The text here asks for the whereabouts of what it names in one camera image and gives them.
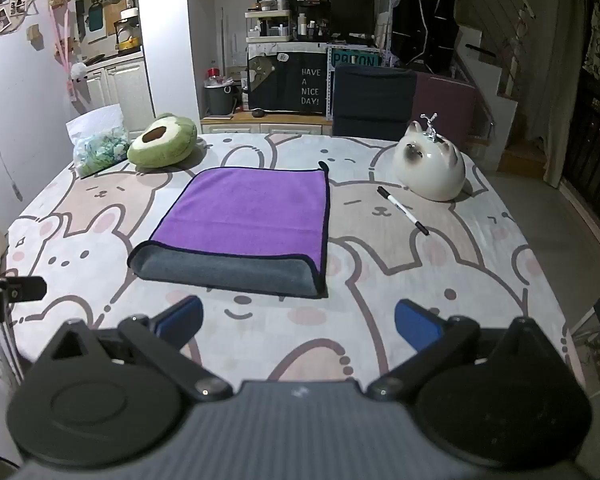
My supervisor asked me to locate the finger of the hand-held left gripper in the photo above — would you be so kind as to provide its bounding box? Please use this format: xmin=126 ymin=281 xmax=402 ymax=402
xmin=0 ymin=275 xmax=48 ymax=322

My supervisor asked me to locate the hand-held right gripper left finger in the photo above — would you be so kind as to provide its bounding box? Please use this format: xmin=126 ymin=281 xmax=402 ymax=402
xmin=37 ymin=295 xmax=234 ymax=402

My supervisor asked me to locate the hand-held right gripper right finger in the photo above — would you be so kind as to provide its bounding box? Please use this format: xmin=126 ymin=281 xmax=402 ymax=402
xmin=367 ymin=298 xmax=574 ymax=402

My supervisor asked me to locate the purple and grey towel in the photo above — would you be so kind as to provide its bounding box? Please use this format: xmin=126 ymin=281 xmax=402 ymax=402
xmin=126 ymin=161 xmax=331 ymax=300

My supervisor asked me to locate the black marker pen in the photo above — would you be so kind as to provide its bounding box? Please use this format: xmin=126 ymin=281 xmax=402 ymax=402
xmin=377 ymin=186 xmax=431 ymax=237

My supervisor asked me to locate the white ceramic cat figure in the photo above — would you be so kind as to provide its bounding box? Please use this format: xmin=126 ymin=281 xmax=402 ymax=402
xmin=393 ymin=120 xmax=467 ymax=202

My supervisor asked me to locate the clear plastic bag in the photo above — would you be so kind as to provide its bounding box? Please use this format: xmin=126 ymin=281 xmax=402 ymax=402
xmin=66 ymin=103 xmax=131 ymax=179

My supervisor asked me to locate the avocado plush toy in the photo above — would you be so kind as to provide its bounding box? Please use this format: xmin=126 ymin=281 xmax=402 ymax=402
xmin=126 ymin=112 xmax=199 ymax=167

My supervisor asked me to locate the silver metal ornament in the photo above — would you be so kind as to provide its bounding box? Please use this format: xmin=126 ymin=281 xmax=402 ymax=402
xmin=419 ymin=112 xmax=441 ymax=144

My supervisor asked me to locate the wooden bench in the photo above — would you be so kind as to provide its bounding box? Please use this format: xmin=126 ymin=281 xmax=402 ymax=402
xmin=200 ymin=111 xmax=334 ymax=136

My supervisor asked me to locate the white kitchen cabinet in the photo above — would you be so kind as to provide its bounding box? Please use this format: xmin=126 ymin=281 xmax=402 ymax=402
xmin=81 ymin=54 xmax=149 ymax=122

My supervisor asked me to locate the dark purple padded panel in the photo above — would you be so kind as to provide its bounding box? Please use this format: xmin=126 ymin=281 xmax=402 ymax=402
xmin=413 ymin=72 xmax=479 ymax=151

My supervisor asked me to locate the grey trash bin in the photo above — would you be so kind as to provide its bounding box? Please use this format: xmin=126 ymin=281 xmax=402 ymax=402
xmin=203 ymin=79 xmax=241 ymax=117

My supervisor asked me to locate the black metal gate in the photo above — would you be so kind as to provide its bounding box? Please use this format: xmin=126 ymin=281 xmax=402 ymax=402
xmin=561 ymin=79 xmax=600 ymax=247

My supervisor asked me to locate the black printed cloth cover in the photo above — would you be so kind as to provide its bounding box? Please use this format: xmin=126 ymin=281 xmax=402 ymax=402
xmin=247 ymin=51 xmax=331 ymax=115

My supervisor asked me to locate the white staircase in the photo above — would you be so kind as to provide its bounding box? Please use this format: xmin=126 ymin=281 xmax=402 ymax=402
xmin=452 ymin=24 xmax=553 ymax=173

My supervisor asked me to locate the yellow kitchen appliance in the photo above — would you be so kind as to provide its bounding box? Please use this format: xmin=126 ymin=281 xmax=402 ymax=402
xmin=114 ymin=7 xmax=142 ymax=56

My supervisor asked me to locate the teal sign board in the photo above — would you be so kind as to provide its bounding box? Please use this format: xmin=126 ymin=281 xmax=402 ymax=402
xmin=330 ymin=46 xmax=384 ymax=69

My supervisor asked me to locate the black hanging garment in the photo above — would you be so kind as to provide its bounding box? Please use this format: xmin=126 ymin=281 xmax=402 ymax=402
xmin=390 ymin=0 xmax=461 ymax=74

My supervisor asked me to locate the white shelf rack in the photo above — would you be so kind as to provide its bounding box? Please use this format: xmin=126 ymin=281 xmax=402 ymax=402
xmin=244 ymin=9 xmax=294 ymax=44

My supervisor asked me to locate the black cosmetics organizer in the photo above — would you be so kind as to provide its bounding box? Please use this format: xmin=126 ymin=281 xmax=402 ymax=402
xmin=294 ymin=0 xmax=332 ymax=42

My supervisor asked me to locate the pink strap with pompom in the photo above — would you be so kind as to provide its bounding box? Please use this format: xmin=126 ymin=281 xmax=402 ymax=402
xmin=49 ymin=0 xmax=89 ymax=104

